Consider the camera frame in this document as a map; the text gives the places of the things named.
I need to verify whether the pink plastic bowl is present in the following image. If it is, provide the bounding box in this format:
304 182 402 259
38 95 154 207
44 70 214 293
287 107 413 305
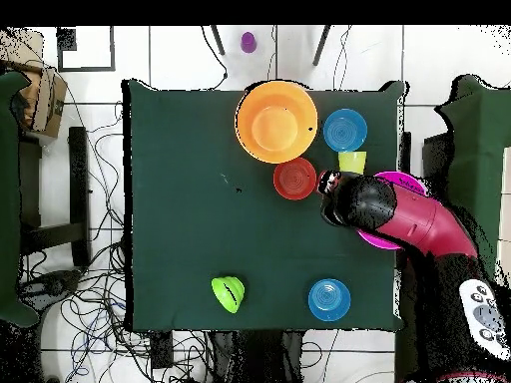
356 170 429 251

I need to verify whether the orange plastic bowl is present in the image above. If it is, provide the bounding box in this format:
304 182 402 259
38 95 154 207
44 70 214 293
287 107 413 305
234 80 319 165

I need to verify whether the small green plastic bowl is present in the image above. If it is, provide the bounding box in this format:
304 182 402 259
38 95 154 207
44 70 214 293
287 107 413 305
210 274 246 314

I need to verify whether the red plastic bowl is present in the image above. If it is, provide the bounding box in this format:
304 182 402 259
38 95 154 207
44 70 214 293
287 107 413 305
272 157 318 201

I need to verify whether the yellow plastic cup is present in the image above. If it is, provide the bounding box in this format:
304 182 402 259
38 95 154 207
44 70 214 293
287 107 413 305
337 150 367 176

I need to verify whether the blue plastic bowl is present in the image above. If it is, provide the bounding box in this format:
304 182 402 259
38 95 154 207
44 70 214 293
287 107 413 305
322 108 368 154
307 277 352 323

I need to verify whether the black tripod leg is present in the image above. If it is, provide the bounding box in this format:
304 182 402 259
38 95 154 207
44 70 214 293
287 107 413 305
210 25 227 57
311 25 332 68

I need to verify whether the green cloth side table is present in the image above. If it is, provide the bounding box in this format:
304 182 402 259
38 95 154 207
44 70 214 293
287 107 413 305
432 74 511 280
0 70 41 328

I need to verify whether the dark green table cloth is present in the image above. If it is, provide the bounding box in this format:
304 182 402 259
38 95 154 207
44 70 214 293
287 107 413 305
121 79 410 333

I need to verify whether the purple plastic cup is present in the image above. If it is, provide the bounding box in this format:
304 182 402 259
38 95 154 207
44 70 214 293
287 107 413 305
240 31 257 55

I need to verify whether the white box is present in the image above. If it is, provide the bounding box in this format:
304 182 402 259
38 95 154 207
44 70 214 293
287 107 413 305
495 146 511 280

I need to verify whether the cardboard box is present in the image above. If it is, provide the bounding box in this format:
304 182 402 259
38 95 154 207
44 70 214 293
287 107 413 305
0 27 69 140

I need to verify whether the black stand base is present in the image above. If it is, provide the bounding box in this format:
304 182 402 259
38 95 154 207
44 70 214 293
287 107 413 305
17 269 83 310

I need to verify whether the black chair frame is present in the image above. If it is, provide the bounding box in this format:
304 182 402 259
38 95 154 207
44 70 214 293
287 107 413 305
17 126 92 269

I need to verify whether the black square frame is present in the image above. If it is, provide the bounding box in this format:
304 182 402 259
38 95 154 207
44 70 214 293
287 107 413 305
56 26 117 74

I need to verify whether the tangle of floor cables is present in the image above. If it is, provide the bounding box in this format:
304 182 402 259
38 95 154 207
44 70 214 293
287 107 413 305
19 91 213 383

